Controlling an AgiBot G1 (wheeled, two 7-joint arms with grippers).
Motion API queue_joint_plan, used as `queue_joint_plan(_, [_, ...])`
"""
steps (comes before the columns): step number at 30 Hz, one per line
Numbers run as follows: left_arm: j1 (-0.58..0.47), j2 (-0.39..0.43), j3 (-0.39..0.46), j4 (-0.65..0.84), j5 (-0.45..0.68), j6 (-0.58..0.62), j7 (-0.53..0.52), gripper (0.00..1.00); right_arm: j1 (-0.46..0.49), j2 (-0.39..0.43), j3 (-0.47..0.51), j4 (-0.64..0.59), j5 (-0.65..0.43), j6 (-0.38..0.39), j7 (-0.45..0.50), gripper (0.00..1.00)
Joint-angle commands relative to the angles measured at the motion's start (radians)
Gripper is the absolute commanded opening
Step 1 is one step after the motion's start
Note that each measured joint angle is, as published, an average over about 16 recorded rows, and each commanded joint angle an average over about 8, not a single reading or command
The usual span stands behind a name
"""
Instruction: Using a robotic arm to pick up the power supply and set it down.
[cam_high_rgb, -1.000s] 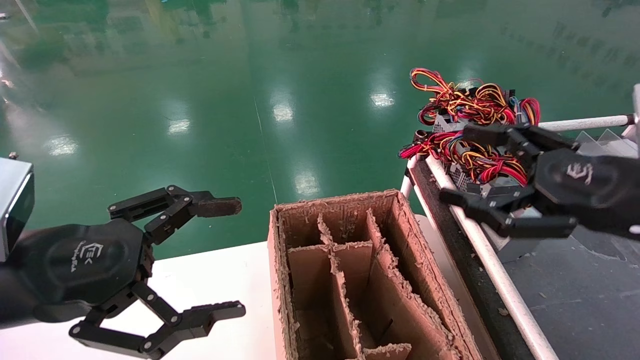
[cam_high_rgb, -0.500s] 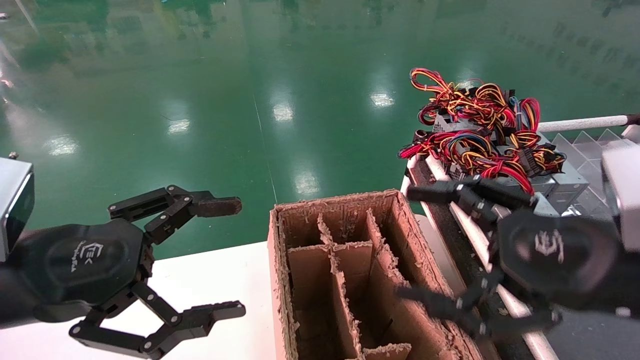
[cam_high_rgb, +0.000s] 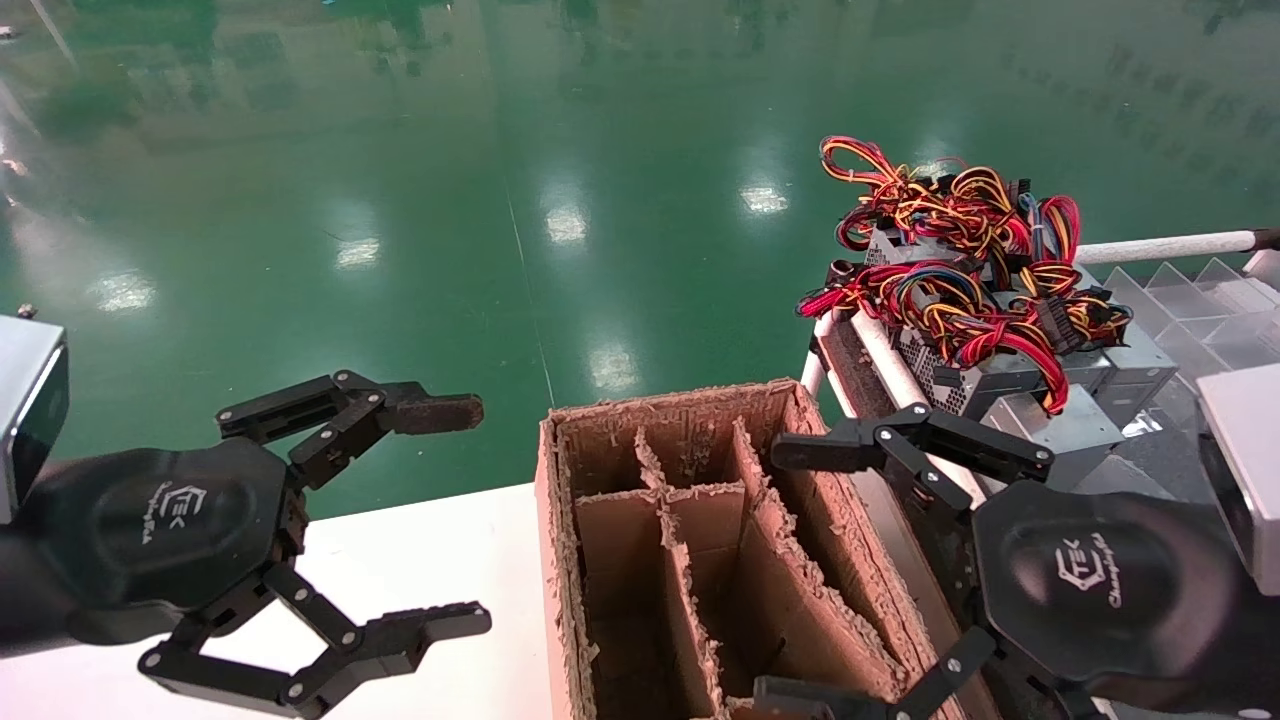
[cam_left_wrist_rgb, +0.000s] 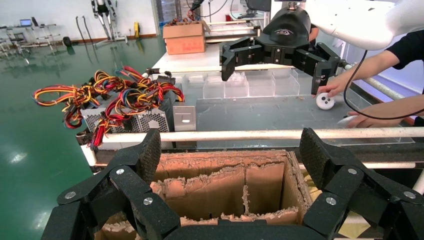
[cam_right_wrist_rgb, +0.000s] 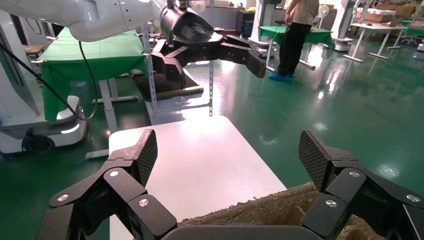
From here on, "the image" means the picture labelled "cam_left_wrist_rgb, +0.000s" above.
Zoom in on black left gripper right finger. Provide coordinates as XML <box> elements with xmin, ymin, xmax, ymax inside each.
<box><xmin>299</xmin><ymin>127</ymin><xmax>424</xmax><ymax>240</ymax></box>

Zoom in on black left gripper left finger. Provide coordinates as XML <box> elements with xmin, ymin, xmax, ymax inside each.
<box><xmin>56</xmin><ymin>128</ymin><xmax>182</xmax><ymax>240</ymax></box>

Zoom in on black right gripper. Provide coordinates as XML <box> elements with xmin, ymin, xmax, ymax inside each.
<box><xmin>219</xmin><ymin>6</ymin><xmax>341</xmax><ymax>96</ymax></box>

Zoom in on white round puck dark holes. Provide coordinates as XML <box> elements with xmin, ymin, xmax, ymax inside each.
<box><xmin>315</xmin><ymin>92</ymin><xmax>336</xmax><ymax>111</ymax></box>

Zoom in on white rounded object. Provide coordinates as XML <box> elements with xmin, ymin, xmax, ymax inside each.
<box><xmin>336</xmin><ymin>114</ymin><xmax>359</xmax><ymax>129</ymax></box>

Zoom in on red yellow wire bundle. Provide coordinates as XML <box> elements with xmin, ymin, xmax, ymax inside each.
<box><xmin>145</xmin><ymin>74</ymin><xmax>199</xmax><ymax>150</ymax></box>

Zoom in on person's left forearm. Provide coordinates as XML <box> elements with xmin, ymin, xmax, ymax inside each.
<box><xmin>374</xmin><ymin>94</ymin><xmax>424</xmax><ymax>127</ymax></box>

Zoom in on person's right forearm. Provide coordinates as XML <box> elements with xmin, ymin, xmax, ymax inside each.
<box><xmin>344</xmin><ymin>49</ymin><xmax>398</xmax><ymax>88</ymax></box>

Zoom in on person's right hand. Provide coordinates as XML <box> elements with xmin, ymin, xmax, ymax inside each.
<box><xmin>312</xmin><ymin>74</ymin><xmax>353</xmax><ymax>99</ymax></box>

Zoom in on person's left hand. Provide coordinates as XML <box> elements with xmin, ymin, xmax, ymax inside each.
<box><xmin>345</xmin><ymin>110</ymin><xmax>379</xmax><ymax>129</ymax></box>

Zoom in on clear acrylic compartment tray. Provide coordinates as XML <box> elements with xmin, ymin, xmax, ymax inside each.
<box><xmin>172</xmin><ymin>67</ymin><xmax>415</xmax><ymax>147</ymax></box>

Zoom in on bystander with black sleeve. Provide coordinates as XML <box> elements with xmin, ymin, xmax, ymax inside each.
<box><xmin>308</xmin><ymin>23</ymin><xmax>321</xmax><ymax>44</ymax></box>

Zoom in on black monitor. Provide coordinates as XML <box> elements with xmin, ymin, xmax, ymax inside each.
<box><xmin>245</xmin><ymin>0</ymin><xmax>272</xmax><ymax>12</ymax></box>

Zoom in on torn cardboard divider box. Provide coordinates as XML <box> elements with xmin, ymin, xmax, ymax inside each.
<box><xmin>94</xmin><ymin>149</ymin><xmax>314</xmax><ymax>240</ymax></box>

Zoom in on white bench pipe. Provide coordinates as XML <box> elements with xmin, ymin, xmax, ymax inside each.
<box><xmin>145</xmin><ymin>64</ymin><xmax>299</xmax><ymax>75</ymax></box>

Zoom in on white slanted leg pipe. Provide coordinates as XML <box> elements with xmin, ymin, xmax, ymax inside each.
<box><xmin>412</xmin><ymin>170</ymin><xmax>424</xmax><ymax>196</ymax></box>

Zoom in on brown cardboard box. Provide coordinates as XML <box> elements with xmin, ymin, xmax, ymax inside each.
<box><xmin>162</xmin><ymin>20</ymin><xmax>207</xmax><ymax>56</ymax></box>

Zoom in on white speckled side pipe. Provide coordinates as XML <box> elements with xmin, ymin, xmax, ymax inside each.
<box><xmin>341</xmin><ymin>61</ymin><xmax>407</xmax><ymax>102</ymax></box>

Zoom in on person's black shirt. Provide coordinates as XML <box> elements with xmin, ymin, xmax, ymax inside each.
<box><xmin>385</xmin><ymin>29</ymin><xmax>424</xmax><ymax>71</ymax></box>

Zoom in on humanoid robot legs on stand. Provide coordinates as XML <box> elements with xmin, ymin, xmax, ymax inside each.
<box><xmin>90</xmin><ymin>0</ymin><xmax>129</xmax><ymax>46</ymax></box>

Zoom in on pipe frame workbench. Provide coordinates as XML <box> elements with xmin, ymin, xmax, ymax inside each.
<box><xmin>204</xmin><ymin>19</ymin><xmax>263</xmax><ymax>44</ymax></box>

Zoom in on thin black cable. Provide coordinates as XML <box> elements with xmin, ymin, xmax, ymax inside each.
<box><xmin>343</xmin><ymin>49</ymin><xmax>424</xmax><ymax>121</ymax></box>

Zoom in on white corner post pipe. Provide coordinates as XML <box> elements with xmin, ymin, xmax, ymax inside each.
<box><xmin>80</xmin><ymin>144</ymin><xmax>99</xmax><ymax>169</ymax></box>

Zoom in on silver power supply with cables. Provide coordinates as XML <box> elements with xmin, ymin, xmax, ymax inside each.
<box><xmin>99</xmin><ymin>66</ymin><xmax>175</xmax><ymax>134</ymax></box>
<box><xmin>32</xmin><ymin>69</ymin><xmax>140</xmax><ymax>148</ymax></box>

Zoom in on long white rail pipe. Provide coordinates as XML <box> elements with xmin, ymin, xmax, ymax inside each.
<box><xmin>102</xmin><ymin>127</ymin><xmax>424</xmax><ymax>144</ymax></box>

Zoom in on cable pile in cardboard box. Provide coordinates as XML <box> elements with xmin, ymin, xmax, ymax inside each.
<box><xmin>166</xmin><ymin>17</ymin><xmax>200</xmax><ymax>27</ymax></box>

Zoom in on white frame desk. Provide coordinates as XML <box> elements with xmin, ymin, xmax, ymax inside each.
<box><xmin>0</xmin><ymin>23</ymin><xmax>63</xmax><ymax>56</ymax></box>

